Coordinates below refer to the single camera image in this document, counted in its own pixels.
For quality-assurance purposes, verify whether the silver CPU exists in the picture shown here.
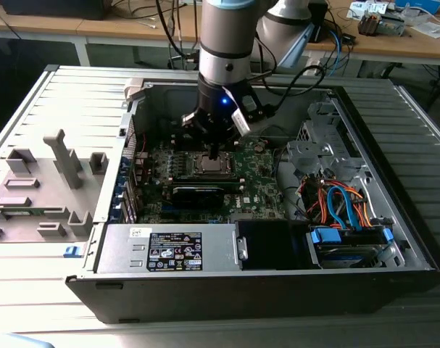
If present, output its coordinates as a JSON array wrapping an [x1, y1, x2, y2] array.
[[200, 155, 224, 173]]

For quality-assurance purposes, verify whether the black RAM slot bank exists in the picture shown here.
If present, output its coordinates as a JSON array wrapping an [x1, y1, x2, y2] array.
[[170, 175, 248, 194], [170, 133, 241, 152]]

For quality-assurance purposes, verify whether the CPU socket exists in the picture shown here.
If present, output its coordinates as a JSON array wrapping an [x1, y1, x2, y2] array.
[[192, 150, 239, 178]]

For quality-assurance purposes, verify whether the copper CPU cooler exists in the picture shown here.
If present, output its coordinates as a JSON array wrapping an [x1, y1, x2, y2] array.
[[357, 9, 383, 37]]

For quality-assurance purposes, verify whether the green motherboard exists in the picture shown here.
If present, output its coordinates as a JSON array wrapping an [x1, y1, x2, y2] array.
[[138, 139, 288, 224]]

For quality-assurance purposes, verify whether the black graphics card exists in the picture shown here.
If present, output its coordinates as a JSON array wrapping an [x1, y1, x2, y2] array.
[[170, 185, 226, 210]]

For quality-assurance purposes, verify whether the silver metal drive cage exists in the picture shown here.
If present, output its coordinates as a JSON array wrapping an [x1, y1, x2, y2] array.
[[286, 99, 365, 182]]

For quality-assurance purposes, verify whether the black upright box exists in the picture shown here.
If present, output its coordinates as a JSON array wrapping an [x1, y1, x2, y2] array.
[[308, 0, 330, 44]]

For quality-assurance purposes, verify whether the silver power supply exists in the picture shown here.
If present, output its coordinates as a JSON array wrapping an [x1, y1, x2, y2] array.
[[94, 223, 249, 275]]

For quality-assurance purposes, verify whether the hard disk in blue carrier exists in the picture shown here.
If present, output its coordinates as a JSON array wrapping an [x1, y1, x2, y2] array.
[[306, 224, 394, 269]]

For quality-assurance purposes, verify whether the black PC case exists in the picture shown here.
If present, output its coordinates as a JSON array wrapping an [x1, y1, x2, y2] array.
[[65, 78, 440, 325]]

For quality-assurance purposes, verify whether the grey parts rack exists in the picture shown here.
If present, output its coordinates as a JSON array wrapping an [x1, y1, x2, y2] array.
[[0, 128, 110, 244]]

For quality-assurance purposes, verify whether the black box on desk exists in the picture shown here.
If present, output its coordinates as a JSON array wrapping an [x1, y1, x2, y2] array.
[[0, 0, 110, 21]]

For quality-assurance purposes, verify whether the wooden desk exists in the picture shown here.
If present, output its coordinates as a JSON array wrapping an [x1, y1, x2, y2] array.
[[0, 0, 440, 68]]

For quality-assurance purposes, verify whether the silver metal drive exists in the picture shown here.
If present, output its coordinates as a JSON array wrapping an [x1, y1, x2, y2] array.
[[381, 12, 409, 37]]

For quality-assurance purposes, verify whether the green RAM stick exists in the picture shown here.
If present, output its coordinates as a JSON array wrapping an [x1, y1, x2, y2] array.
[[4, 207, 49, 218]]

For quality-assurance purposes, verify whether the blue cardboard box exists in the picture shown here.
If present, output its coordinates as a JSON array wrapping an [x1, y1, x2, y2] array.
[[395, 0, 440, 15]]

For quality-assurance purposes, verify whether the pale blue blurred object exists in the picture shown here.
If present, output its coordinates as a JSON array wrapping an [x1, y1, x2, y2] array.
[[0, 332, 56, 348]]

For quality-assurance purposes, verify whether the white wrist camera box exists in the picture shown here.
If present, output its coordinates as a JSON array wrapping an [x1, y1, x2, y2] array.
[[231, 107, 252, 138]]

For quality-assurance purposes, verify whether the silver expansion bracket row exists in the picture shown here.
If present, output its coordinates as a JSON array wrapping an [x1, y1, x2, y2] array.
[[110, 115, 141, 224]]

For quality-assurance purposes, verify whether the grey case release handle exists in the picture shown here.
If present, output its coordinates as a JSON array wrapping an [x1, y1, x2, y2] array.
[[123, 77, 146, 102]]

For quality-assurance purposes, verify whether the black camera cable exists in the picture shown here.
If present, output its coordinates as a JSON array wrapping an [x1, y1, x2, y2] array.
[[261, 64, 329, 112]]

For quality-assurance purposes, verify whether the orange wire bundle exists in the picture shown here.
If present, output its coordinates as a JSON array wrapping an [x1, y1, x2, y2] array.
[[302, 179, 375, 229]]

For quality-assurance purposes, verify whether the blue wire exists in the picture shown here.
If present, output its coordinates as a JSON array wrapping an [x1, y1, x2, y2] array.
[[326, 186, 362, 231]]

